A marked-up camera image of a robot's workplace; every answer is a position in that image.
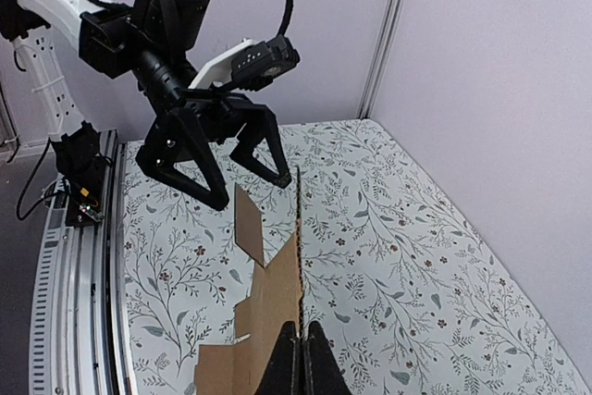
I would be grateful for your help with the right aluminium corner post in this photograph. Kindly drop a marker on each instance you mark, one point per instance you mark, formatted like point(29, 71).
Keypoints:
point(380, 58)

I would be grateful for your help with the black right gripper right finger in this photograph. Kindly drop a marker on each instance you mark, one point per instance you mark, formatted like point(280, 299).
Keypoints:
point(321, 372)

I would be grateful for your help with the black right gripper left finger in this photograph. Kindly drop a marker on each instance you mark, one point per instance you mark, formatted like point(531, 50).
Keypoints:
point(282, 375)

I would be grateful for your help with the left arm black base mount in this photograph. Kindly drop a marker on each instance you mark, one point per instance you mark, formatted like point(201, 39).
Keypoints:
point(80, 194)

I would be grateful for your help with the floral patterned table mat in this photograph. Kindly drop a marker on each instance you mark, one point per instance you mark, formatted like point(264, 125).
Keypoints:
point(411, 298)

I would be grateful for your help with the brown cardboard box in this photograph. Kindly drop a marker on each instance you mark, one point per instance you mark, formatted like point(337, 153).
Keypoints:
point(276, 296)

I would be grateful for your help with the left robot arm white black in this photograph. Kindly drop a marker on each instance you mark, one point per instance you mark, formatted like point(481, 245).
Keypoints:
point(108, 37)

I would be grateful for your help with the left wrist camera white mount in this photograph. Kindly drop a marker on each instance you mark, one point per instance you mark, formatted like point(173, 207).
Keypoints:
point(248, 66)

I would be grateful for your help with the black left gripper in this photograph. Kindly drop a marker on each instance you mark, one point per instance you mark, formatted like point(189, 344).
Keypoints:
point(188, 118)

